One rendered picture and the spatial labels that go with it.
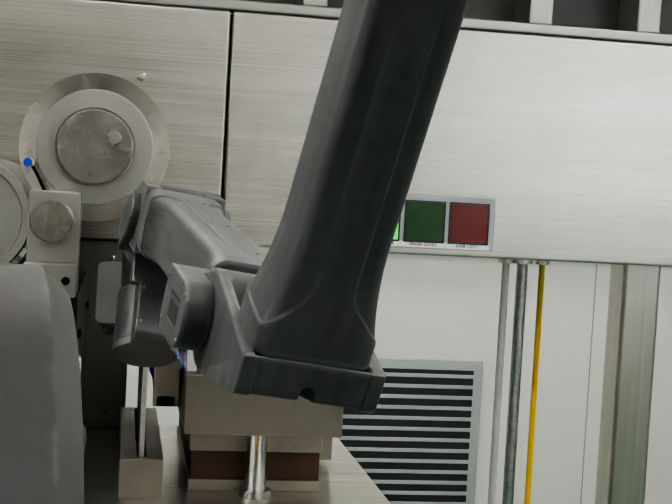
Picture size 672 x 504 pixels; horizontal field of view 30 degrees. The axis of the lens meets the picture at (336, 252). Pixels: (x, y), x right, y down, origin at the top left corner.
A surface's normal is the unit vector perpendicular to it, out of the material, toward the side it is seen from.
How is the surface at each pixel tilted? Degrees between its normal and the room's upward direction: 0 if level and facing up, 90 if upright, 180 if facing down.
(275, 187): 90
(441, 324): 90
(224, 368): 82
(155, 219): 81
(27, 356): 38
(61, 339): 53
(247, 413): 90
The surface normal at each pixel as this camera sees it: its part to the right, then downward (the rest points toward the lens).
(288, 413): 0.17, 0.06
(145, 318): 0.34, -0.36
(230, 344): -0.94, -0.18
